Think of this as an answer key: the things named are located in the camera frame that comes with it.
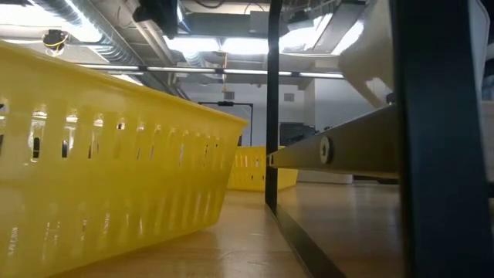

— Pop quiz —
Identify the yellow slotted plastic basket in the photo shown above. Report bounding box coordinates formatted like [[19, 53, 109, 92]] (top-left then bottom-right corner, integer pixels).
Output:
[[226, 145, 299, 193], [0, 40, 249, 278]]

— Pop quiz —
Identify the grey plastic basket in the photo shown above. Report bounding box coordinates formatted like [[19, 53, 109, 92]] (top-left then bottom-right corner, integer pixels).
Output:
[[338, 0, 491, 110]]

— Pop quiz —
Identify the round silver shelf screw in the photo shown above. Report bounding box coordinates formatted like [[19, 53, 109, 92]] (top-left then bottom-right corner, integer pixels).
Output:
[[318, 135, 334, 165]]

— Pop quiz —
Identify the black background equipment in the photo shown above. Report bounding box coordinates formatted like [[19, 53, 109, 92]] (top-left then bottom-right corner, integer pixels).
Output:
[[279, 122, 318, 147]]

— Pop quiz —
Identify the long ceiling light bar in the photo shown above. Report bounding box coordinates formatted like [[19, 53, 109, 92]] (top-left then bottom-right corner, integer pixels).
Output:
[[76, 63, 344, 80]]

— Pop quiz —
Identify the black gantry frame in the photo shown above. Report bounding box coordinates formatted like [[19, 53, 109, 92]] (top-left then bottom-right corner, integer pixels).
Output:
[[198, 100, 255, 147]]

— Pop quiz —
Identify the hanging yellow cord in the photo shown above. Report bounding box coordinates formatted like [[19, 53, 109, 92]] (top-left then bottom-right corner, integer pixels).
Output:
[[220, 51, 231, 93]]

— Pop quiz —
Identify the silver ceiling air duct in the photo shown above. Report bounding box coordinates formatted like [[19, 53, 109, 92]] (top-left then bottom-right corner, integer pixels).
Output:
[[32, 0, 182, 97]]

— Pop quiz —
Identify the hanging black yellow cable reel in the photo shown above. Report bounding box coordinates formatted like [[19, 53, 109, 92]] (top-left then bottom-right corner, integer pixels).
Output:
[[41, 29, 71, 58]]

